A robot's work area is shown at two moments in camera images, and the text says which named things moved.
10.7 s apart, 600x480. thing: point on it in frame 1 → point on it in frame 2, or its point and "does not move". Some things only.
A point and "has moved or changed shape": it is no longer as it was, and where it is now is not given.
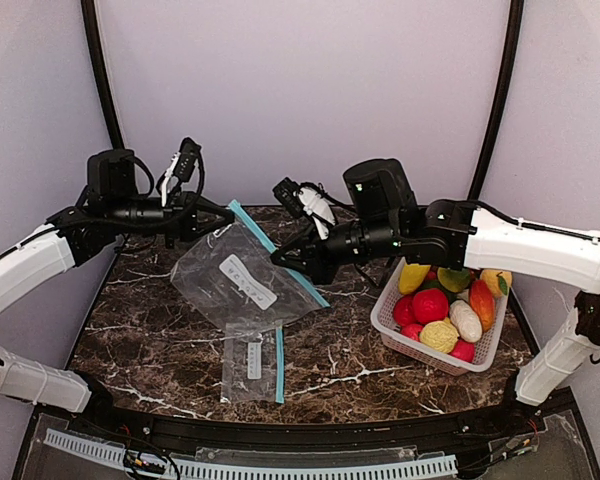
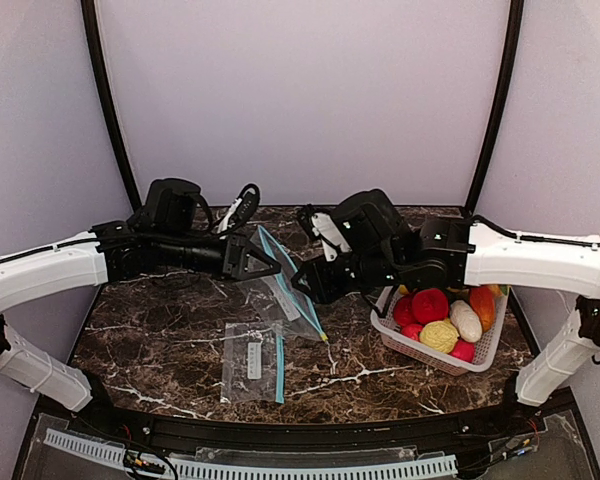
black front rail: (374, 434) does not move
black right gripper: (319, 251) → (323, 279)
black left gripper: (189, 220) → (231, 257)
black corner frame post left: (88, 11) does not move
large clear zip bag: (229, 272) has moved or changed shape
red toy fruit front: (464, 350) does not move
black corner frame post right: (509, 63) does not move
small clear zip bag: (253, 363) does not move
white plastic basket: (390, 334) does not move
